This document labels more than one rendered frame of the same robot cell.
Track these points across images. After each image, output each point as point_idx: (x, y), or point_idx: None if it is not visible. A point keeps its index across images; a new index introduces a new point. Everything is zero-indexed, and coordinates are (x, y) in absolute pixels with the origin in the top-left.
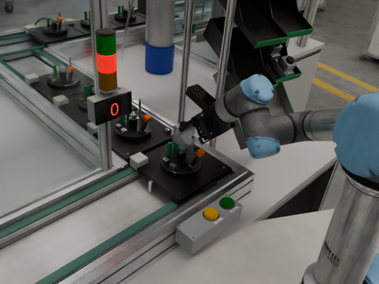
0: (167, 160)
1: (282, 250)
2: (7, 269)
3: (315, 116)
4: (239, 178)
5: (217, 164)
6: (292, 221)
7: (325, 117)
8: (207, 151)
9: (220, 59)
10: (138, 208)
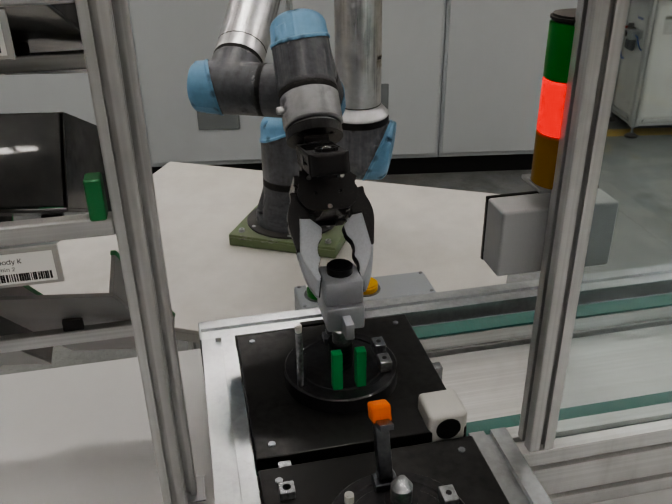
0: (382, 353)
1: (263, 297)
2: None
3: (258, 31)
4: (243, 322)
5: (256, 352)
6: (192, 320)
7: (266, 15)
8: (232, 401)
9: (151, 174)
10: (478, 375)
